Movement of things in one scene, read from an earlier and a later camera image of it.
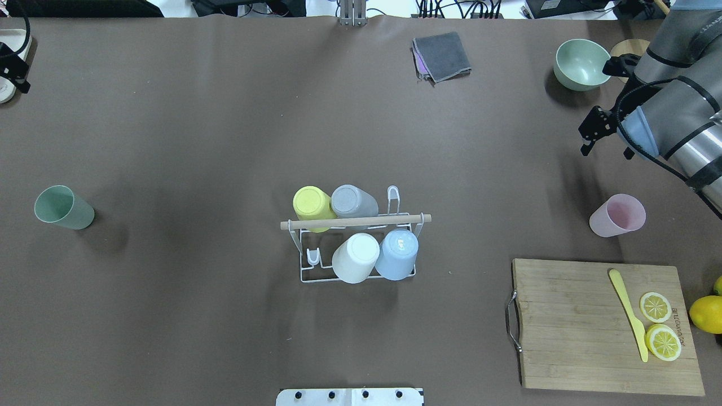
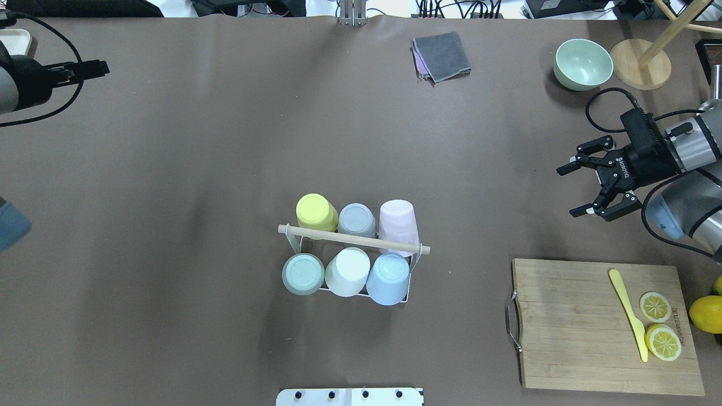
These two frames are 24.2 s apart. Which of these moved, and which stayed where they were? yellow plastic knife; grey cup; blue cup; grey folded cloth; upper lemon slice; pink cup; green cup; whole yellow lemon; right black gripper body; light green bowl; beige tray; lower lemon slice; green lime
Moved: pink cup; blue cup; green cup; right black gripper body; grey cup
Stayed: light green bowl; whole yellow lemon; beige tray; lower lemon slice; grey folded cloth; green lime; yellow plastic knife; upper lemon slice
